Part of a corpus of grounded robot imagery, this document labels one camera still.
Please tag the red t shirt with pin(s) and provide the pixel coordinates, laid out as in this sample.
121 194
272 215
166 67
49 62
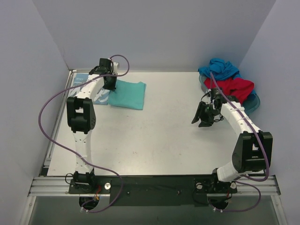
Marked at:
238 87

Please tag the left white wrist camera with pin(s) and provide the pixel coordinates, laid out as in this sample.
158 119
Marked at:
114 68

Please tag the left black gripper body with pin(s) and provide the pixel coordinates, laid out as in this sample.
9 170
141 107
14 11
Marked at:
110 82

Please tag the teal t shirt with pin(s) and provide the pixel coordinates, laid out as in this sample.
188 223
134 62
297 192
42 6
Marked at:
128 95

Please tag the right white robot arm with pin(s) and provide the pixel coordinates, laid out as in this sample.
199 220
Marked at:
253 149

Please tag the aluminium mounting rail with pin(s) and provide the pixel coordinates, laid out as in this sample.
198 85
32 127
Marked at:
58 186

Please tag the clear blue plastic bin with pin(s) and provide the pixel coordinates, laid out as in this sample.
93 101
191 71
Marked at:
250 104

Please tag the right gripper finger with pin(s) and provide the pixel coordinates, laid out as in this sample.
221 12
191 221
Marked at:
205 124
198 113

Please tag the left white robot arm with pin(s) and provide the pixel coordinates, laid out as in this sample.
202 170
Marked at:
81 118

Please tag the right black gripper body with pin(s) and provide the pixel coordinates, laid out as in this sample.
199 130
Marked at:
204 112

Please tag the folded blue printed t shirt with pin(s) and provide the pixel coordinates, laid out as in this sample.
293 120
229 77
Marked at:
93 90

